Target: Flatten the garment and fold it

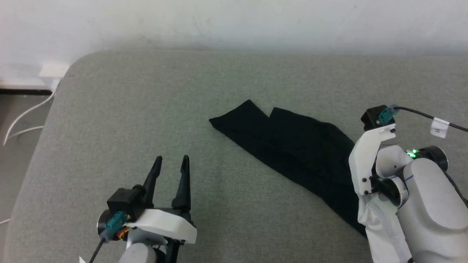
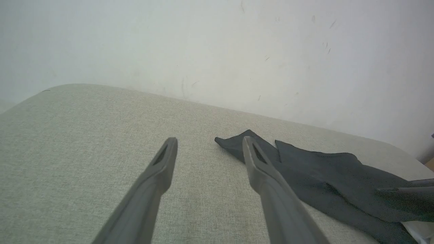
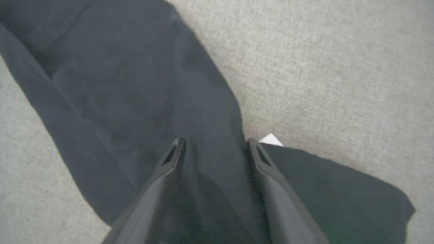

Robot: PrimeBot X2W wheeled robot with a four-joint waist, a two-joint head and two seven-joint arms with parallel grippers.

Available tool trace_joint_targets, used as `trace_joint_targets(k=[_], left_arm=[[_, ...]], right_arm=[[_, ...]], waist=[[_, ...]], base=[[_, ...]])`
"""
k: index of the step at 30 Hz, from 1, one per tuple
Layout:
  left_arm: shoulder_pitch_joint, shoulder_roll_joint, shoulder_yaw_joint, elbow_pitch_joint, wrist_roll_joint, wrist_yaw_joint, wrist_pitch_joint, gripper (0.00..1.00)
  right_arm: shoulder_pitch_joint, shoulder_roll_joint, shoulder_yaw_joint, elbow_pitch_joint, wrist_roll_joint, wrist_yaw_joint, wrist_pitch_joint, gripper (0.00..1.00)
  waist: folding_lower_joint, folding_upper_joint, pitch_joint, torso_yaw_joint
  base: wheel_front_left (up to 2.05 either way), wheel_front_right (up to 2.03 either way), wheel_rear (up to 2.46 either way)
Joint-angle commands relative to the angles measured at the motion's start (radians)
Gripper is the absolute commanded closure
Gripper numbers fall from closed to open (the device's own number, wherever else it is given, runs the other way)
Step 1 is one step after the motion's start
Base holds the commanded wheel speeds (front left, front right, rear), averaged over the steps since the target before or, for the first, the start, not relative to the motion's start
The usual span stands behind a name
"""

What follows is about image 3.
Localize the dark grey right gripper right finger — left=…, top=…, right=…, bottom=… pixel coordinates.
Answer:
left=248, top=137, right=330, bottom=244

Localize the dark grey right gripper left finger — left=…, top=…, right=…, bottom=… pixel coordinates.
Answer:
left=102, top=137, right=186, bottom=244

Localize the black and white t-shirt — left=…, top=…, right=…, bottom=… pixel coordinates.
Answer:
left=0, top=0, right=416, bottom=244

